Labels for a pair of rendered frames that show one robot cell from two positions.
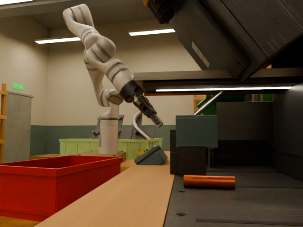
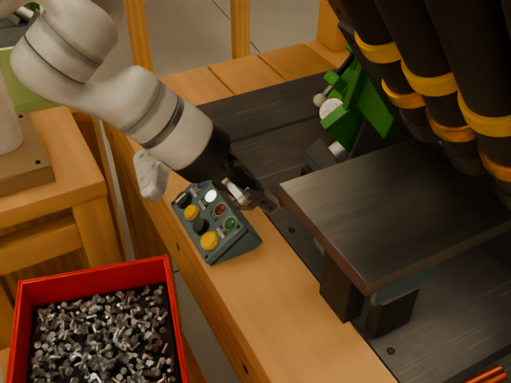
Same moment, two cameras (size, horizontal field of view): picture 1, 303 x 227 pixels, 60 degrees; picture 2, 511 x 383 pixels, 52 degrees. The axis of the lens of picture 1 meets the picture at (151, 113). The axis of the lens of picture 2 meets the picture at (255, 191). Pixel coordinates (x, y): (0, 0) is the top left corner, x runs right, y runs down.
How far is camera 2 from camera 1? 0.69 m
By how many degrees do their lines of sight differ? 55
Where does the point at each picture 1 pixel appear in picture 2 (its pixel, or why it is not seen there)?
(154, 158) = (245, 244)
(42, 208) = not seen: outside the picture
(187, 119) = not seen: hidden behind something
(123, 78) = (187, 143)
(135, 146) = not seen: hidden behind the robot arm
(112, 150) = (15, 140)
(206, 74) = (489, 235)
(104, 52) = (95, 65)
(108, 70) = (134, 124)
